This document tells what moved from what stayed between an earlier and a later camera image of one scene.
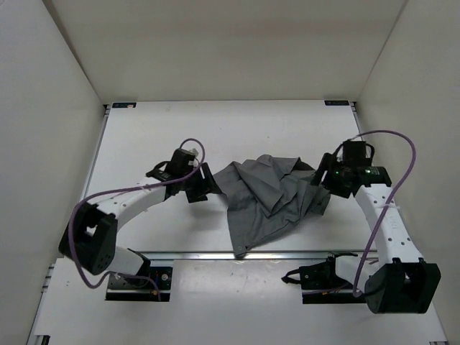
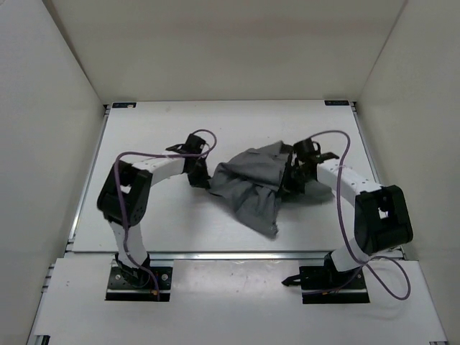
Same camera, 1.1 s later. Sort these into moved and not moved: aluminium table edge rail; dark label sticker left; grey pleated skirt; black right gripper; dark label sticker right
Moved: grey pleated skirt; black right gripper
Not moved: aluminium table edge rail; dark label sticker right; dark label sticker left
